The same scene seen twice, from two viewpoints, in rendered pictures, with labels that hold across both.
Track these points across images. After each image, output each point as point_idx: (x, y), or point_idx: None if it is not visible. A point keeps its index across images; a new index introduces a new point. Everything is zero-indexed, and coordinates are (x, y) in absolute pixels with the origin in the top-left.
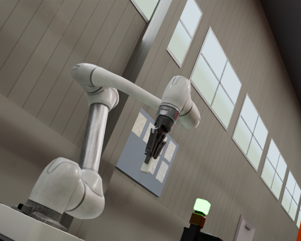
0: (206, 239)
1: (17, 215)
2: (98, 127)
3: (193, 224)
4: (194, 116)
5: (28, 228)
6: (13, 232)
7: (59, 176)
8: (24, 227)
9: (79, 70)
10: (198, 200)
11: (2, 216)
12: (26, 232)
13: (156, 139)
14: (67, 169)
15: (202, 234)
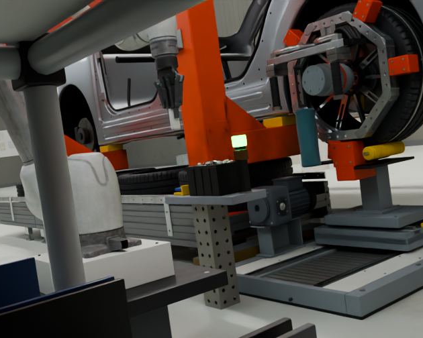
0: (236, 166)
1: (138, 254)
2: None
3: (244, 160)
4: None
5: (167, 255)
6: (148, 274)
7: (115, 181)
8: (161, 259)
9: None
10: (240, 137)
11: (112, 271)
12: (167, 261)
13: (174, 86)
14: (113, 167)
15: (232, 163)
